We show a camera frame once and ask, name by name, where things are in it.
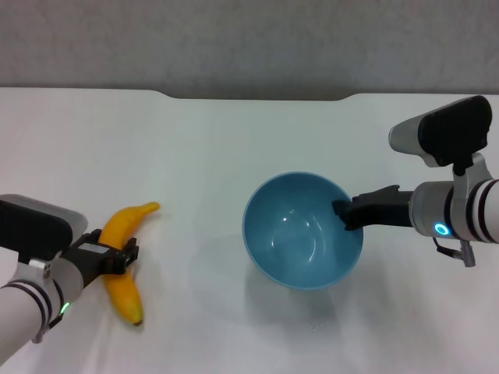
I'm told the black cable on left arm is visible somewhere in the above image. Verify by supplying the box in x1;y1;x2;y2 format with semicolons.
32;310;65;344

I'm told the black cable with grey plug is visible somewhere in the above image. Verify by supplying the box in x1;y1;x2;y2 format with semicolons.
432;235;479;268

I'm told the yellow banana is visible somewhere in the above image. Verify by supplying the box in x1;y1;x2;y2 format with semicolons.
97;201;161;327

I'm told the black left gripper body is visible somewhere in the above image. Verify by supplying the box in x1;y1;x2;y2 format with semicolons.
64;233;118;288

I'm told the blue bowl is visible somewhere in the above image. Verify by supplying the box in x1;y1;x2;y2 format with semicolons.
242;171;365;292

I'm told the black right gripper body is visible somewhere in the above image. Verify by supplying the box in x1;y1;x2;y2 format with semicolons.
360;190;412;230

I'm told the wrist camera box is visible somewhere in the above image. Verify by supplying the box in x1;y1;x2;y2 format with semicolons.
0;194;89;266
388;94;493;184

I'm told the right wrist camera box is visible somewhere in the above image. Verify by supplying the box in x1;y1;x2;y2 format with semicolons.
388;94;493;184

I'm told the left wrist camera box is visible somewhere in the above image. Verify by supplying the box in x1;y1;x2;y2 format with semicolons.
0;194;89;266

